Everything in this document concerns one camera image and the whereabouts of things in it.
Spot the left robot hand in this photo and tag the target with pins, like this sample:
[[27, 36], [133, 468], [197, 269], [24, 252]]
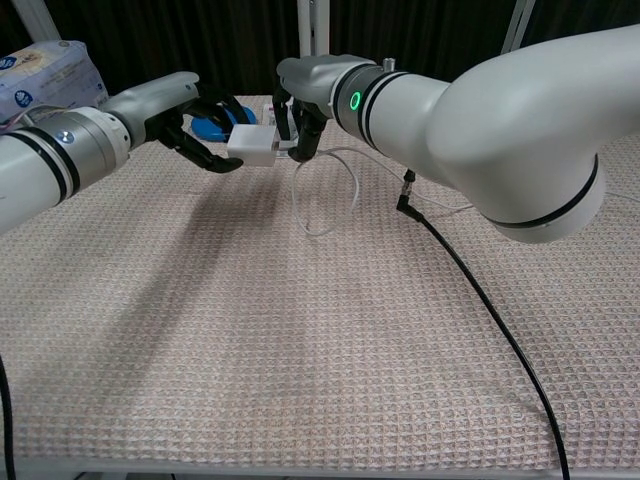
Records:
[[150, 102]]

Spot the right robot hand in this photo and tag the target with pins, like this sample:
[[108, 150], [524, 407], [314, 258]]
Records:
[[315, 77]]

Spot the white charger adapter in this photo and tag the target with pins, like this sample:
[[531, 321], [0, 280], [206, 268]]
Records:
[[250, 145]]

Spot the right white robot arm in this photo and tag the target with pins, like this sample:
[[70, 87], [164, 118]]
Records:
[[500, 130]]

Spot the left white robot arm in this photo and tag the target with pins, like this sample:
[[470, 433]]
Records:
[[50, 160]]

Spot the blue round disc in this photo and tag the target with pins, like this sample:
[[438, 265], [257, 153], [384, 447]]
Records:
[[212, 132]]

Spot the black pleated curtain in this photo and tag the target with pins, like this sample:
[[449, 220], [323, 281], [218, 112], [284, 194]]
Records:
[[200, 40]]

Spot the blue tissue pack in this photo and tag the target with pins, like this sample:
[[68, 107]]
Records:
[[45, 80]]

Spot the beige woven table cloth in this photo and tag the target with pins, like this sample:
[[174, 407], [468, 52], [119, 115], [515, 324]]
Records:
[[300, 325]]

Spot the grey metal frame post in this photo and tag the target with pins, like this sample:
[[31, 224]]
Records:
[[42, 20], [515, 25], [312, 25]]

